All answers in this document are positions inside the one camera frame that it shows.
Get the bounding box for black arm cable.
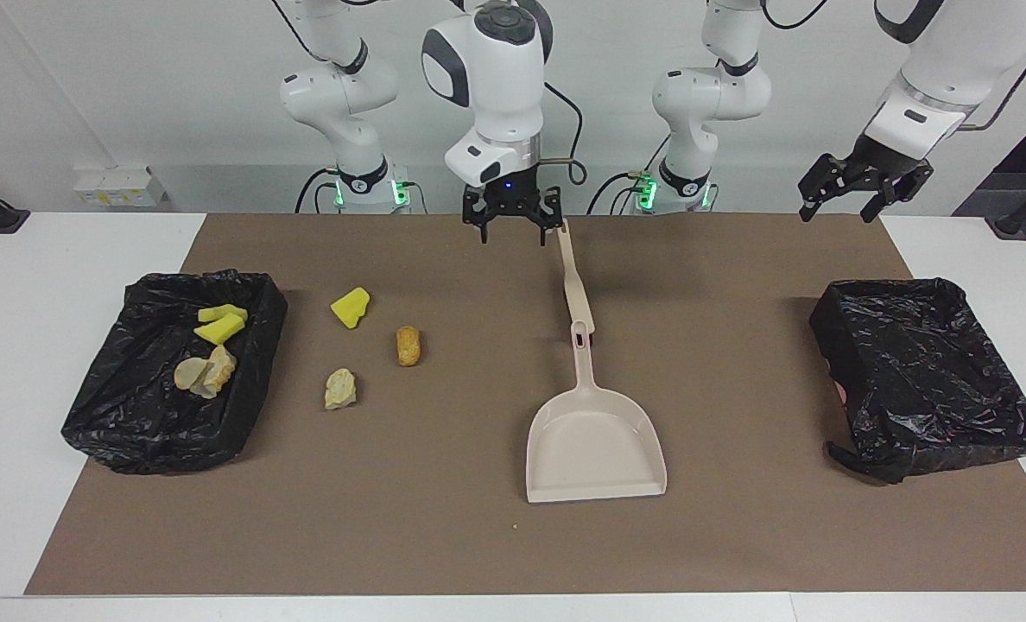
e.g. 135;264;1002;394
762;0;1026;132
530;82;588;187

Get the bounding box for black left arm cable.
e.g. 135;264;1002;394
762;0;1026;132

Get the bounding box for pale tan foam chunk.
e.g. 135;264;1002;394
174;357;212;391

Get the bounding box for pale rounded foam chunk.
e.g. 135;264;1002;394
324;368;358;410

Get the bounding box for brown table mat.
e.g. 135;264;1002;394
25;213;1026;596

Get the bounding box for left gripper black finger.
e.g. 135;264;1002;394
861;162;935;225
797;153;856;225

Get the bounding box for tan orange foam chunk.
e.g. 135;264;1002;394
200;346;238;399

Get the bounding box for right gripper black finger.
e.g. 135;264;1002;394
536;187;564;248
463;196;491;245

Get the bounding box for white wall boxes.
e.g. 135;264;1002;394
74;167;168;208

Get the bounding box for beige plastic dustpan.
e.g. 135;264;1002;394
526;321;668;504

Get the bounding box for black base cable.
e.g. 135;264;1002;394
295;167;341;214
586;168;652;214

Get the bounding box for small yellow green sponge piece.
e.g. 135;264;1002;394
193;313;246;346

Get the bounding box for notched yellow green sponge piece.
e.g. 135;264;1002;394
330;287;371;330

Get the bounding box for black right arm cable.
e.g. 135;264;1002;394
530;82;588;187

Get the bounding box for black bag lined bin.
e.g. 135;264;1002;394
61;269;289;475
809;277;1026;485

